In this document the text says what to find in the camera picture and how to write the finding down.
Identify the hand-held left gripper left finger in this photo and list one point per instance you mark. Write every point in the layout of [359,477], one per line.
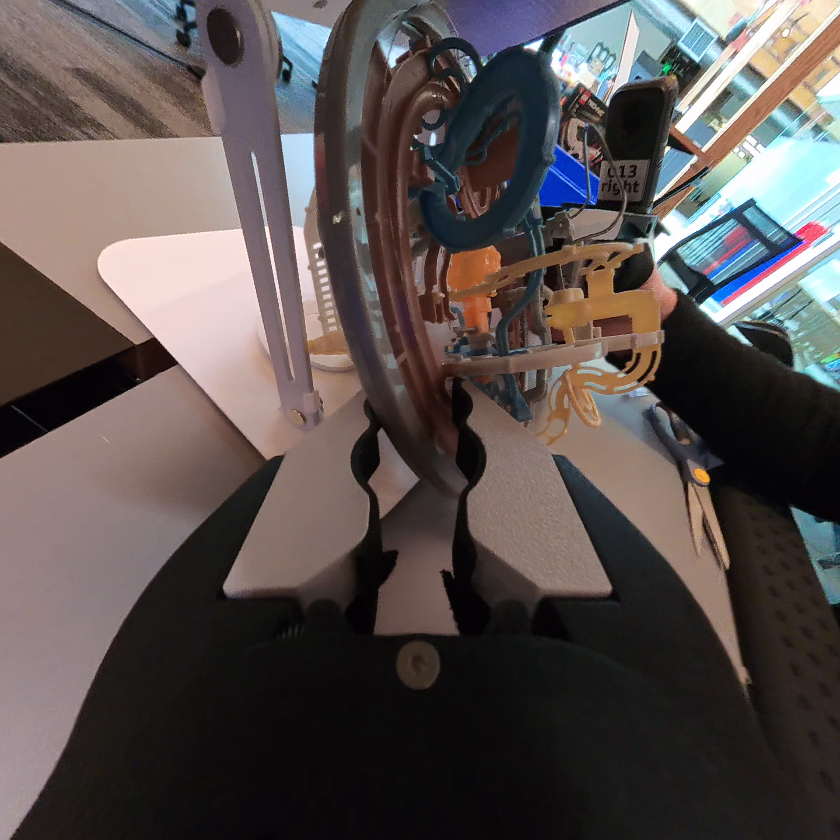
[302,525]

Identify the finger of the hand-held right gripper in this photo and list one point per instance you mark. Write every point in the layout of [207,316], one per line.
[610,215]

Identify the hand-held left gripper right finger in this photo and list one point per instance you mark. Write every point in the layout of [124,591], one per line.
[531,525]

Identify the blue plastic bin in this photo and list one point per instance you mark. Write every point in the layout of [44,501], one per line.
[564,184]

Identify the colourful plastic maze ball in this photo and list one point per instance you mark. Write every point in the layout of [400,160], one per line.
[394,262]

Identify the person's right hand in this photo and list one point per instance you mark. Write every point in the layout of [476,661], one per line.
[664,303]

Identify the black toy car box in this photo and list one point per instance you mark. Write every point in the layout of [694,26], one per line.
[581,108]

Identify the white standing card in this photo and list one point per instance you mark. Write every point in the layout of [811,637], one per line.
[630,52]

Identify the black office chair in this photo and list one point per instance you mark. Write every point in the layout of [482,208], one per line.
[699,285]

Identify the stack of red blue bins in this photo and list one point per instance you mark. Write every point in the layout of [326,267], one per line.
[774,272]

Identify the black perforated mat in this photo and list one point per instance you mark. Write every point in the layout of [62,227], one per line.
[787,623]

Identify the white metal stand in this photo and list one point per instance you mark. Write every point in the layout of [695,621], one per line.
[239,170]

